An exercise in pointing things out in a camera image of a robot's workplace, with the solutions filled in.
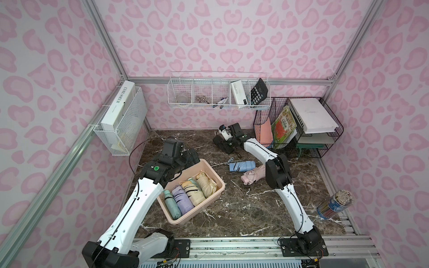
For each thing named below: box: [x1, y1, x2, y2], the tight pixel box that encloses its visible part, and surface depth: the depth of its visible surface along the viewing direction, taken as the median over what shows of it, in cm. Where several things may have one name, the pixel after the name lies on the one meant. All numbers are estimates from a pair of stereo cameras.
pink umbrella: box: [240, 164, 266, 186], surface depth 92 cm
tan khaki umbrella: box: [196, 169, 218, 199], surface depth 90 cm
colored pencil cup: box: [316, 189, 354, 220], surface depth 72 cm
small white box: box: [230, 79, 249, 105], surface depth 94 cm
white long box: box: [100, 80, 137, 131], surface depth 71 cm
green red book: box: [271, 104, 298, 145], surface depth 104 cm
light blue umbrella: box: [228, 160, 256, 172], surface depth 99 cm
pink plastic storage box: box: [156, 158, 226, 226], surface depth 75 cm
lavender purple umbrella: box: [171, 185, 195, 215], surface depth 80 cm
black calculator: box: [250, 77, 269, 105], surface depth 94 cm
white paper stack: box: [289, 97, 340, 134], surface depth 97 cm
